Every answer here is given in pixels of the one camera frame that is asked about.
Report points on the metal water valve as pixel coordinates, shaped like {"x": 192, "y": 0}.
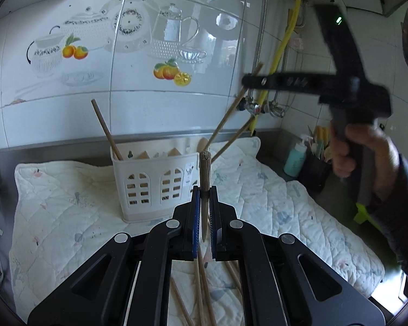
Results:
{"x": 275, "y": 109}
{"x": 252, "y": 106}

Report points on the person's right hand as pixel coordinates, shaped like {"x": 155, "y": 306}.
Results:
{"x": 384, "y": 163}

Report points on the white plastic utensil holder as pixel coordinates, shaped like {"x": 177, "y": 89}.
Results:
{"x": 153, "y": 163}

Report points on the black utensil container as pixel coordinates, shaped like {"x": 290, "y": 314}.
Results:
{"x": 314, "y": 173}

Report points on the teal pump bottle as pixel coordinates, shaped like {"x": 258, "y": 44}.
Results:
{"x": 295, "y": 161}

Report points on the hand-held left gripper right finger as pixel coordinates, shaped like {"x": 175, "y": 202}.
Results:
{"x": 213, "y": 224}

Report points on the wooden chopstick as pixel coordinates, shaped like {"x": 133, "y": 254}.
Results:
{"x": 205, "y": 176}
{"x": 105, "y": 127}
{"x": 229, "y": 108}
{"x": 232, "y": 140}

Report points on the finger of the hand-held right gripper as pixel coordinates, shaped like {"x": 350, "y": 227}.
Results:
{"x": 285, "y": 81}

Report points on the green plastic object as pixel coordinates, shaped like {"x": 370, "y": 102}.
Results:
{"x": 364, "y": 213}

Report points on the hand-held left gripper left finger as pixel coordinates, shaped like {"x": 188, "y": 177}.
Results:
{"x": 196, "y": 224}

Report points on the group of wooden chopsticks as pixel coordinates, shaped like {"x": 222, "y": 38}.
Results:
{"x": 204, "y": 288}

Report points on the white quilted mat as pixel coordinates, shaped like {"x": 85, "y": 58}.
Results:
{"x": 71, "y": 203}

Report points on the person's right forearm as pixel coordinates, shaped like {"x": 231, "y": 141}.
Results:
{"x": 401, "y": 224}

